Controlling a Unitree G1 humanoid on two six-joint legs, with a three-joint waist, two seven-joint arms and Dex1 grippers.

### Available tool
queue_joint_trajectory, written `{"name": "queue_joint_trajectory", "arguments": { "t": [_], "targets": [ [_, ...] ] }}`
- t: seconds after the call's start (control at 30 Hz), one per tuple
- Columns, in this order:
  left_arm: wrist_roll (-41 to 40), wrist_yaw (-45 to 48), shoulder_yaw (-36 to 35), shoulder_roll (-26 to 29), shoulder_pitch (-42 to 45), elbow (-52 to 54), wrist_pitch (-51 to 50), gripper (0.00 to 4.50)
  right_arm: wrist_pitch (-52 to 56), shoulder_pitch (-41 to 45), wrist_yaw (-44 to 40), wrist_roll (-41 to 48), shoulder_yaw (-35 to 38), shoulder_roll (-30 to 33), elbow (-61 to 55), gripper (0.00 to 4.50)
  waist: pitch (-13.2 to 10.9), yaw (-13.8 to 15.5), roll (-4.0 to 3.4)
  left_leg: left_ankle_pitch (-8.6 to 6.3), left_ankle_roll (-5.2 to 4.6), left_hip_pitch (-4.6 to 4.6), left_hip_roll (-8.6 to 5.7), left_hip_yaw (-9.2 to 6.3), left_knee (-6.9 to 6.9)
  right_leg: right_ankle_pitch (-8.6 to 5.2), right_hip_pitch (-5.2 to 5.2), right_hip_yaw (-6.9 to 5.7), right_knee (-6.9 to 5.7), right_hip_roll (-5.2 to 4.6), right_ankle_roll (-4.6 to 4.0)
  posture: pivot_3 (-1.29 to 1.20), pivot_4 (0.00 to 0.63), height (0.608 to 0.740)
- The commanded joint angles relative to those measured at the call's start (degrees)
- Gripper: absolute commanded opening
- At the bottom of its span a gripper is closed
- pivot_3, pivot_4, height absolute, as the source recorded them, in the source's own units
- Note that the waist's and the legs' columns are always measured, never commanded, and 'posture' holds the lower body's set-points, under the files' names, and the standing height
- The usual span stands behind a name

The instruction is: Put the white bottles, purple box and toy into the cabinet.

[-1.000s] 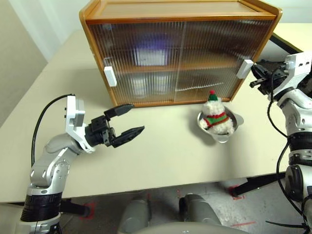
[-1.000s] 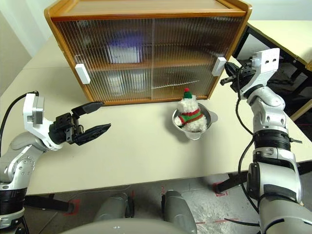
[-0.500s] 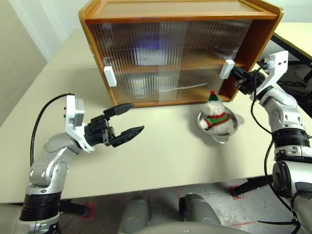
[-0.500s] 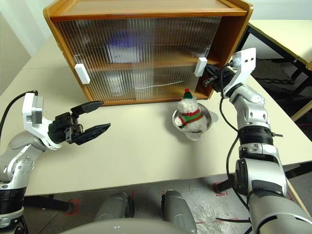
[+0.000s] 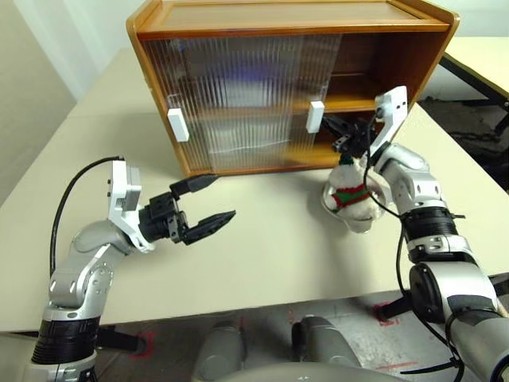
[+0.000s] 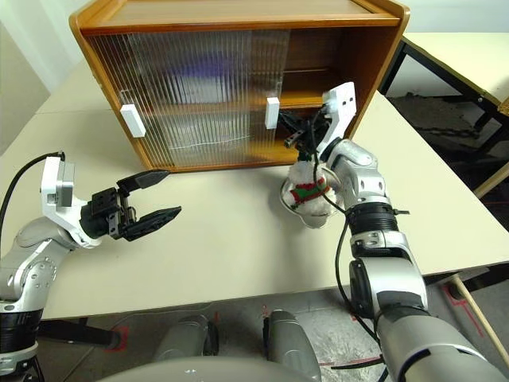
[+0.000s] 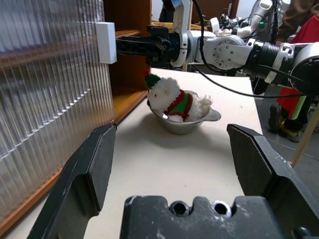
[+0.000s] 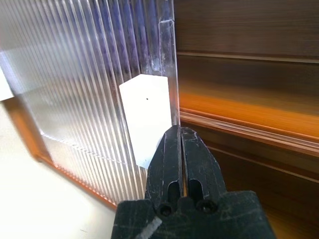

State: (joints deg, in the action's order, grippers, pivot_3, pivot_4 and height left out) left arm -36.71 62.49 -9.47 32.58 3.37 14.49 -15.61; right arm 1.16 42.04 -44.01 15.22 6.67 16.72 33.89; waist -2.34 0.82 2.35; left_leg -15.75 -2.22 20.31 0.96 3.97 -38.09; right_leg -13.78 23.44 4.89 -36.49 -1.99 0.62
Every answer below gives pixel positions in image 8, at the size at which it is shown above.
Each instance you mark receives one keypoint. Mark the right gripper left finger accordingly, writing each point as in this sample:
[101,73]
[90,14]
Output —
[164,169]

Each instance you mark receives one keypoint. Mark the ribbed clear sliding door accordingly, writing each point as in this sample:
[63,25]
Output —
[74,74]

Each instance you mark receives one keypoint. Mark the wooden cabinet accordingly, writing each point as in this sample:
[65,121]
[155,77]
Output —
[249,112]

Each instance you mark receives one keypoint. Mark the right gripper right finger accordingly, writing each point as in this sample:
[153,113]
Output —
[202,174]

